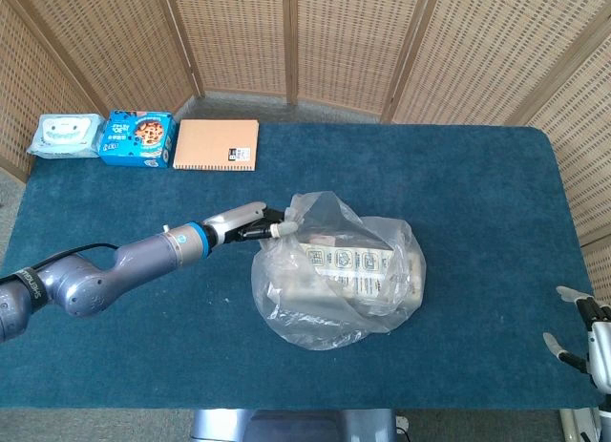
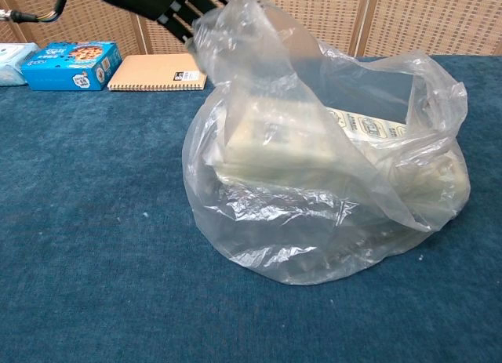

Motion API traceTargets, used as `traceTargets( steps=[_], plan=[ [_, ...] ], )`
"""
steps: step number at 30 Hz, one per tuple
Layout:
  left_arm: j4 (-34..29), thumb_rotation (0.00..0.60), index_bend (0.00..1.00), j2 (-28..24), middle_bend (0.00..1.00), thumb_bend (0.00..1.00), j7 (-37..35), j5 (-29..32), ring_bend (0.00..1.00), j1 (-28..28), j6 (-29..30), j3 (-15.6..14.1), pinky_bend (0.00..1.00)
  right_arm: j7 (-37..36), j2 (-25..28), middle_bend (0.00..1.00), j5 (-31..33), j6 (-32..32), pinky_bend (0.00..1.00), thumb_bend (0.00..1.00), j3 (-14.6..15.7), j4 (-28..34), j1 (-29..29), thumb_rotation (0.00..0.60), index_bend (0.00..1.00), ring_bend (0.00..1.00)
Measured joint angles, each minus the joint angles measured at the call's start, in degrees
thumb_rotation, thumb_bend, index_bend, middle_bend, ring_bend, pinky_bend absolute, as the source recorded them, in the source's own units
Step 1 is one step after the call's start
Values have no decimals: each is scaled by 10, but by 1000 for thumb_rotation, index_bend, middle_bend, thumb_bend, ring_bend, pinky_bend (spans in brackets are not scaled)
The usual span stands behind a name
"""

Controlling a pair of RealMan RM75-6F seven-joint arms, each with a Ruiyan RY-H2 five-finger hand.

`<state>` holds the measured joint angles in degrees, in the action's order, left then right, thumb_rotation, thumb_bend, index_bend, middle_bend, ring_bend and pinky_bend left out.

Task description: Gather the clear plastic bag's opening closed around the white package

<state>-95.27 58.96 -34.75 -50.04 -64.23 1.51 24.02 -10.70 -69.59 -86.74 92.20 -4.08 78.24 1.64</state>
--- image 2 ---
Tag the blue cookie box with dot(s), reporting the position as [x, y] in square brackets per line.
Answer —
[59, 71]

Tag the white wet wipes pack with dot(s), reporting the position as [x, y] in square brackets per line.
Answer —
[13, 65]

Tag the brown spiral notebook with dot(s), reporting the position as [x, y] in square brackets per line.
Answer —
[153, 71]

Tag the woven wooden folding screen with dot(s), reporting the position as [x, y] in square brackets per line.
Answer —
[392, 14]

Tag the cream printed package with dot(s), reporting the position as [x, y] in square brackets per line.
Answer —
[274, 151]

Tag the teal table cloth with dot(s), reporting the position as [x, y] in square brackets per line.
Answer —
[98, 241]

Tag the clear plastic bag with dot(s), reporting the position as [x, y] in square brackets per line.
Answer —
[298, 237]

